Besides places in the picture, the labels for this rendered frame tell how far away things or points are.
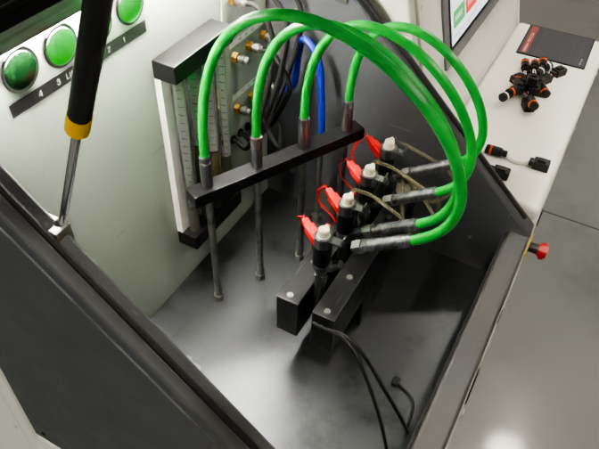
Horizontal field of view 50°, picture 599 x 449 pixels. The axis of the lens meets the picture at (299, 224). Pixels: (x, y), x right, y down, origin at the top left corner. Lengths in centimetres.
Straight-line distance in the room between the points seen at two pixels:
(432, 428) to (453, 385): 8
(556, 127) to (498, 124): 12
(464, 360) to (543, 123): 62
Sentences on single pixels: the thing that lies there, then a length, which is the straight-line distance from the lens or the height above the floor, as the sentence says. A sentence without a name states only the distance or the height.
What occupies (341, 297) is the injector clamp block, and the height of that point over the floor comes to 98.
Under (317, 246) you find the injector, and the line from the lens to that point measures 92.
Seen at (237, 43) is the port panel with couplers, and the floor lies 122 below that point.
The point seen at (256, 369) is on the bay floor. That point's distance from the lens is 109.
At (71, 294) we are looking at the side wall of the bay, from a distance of 65.
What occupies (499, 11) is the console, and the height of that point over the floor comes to 108.
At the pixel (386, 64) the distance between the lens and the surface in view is 71.
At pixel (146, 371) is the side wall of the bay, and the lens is 67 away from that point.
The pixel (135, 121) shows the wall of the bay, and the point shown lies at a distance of 93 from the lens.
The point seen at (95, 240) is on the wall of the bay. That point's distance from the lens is 96.
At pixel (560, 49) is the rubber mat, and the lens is 172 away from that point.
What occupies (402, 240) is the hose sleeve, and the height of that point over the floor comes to 115.
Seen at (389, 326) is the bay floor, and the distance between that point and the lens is 116.
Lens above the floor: 175
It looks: 44 degrees down
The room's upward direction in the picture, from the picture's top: 2 degrees clockwise
